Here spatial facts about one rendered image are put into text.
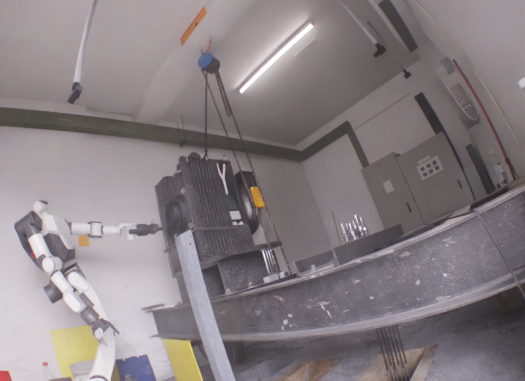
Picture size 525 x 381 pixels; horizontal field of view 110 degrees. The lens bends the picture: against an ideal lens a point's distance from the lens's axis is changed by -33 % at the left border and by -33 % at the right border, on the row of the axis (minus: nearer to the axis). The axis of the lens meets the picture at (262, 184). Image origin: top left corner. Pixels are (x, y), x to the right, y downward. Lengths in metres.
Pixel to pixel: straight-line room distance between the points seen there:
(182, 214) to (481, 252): 1.55
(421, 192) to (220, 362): 3.35
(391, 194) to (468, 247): 3.29
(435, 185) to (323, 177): 2.03
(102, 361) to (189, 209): 1.11
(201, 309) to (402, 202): 3.26
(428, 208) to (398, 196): 0.48
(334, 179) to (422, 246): 3.96
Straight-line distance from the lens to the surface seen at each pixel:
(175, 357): 2.35
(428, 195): 4.02
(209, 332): 1.53
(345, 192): 4.70
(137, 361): 2.42
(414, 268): 0.96
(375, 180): 4.23
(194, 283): 1.52
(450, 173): 3.98
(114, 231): 2.01
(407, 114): 4.47
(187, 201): 1.75
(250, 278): 1.67
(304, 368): 2.04
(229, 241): 1.80
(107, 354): 1.78
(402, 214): 4.11
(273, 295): 1.31
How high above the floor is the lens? 0.71
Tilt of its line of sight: 19 degrees up
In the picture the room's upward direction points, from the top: 18 degrees counter-clockwise
